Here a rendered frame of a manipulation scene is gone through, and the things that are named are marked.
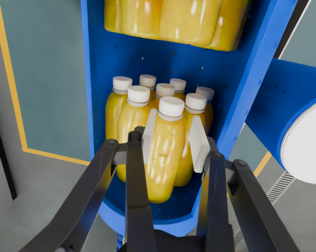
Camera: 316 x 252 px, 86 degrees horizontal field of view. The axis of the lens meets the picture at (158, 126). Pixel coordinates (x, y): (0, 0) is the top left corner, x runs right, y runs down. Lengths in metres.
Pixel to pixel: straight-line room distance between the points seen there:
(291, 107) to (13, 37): 1.85
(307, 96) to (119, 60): 0.44
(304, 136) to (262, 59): 0.33
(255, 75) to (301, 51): 1.46
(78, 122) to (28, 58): 0.65
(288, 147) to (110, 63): 0.46
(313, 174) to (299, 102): 0.21
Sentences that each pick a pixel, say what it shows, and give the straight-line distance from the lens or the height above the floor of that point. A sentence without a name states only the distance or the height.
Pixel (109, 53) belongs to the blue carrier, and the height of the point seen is 1.05.
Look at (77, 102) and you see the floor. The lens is 1.73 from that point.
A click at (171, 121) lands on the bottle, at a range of 0.26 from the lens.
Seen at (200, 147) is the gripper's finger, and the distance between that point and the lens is 0.16.
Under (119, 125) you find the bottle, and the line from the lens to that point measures 0.32.
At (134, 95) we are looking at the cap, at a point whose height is 1.13.
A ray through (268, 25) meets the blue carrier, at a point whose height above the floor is 1.21.
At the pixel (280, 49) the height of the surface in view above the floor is 0.15.
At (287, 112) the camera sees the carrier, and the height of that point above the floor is 1.00.
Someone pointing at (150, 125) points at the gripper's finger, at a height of 1.26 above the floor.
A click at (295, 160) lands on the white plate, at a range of 0.57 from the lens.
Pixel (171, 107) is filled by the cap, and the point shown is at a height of 1.17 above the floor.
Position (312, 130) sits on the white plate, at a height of 1.04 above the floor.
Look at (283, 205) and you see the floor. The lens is 2.62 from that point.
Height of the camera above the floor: 1.40
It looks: 62 degrees down
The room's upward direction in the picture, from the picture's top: 171 degrees counter-clockwise
